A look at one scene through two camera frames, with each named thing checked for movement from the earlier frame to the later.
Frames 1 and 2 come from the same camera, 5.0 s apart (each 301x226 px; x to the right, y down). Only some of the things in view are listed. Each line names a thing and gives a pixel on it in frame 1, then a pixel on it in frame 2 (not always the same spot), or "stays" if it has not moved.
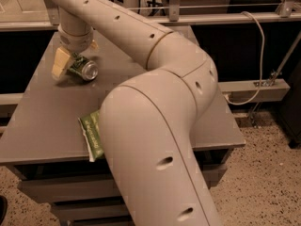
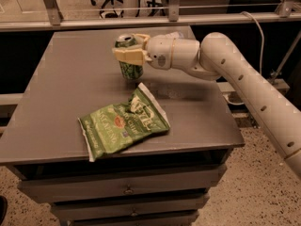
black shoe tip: (3, 208) stays
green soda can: (83, 67) → (130, 71)
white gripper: (76, 41) → (159, 51)
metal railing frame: (288, 8) stays
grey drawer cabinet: (47, 148) stays
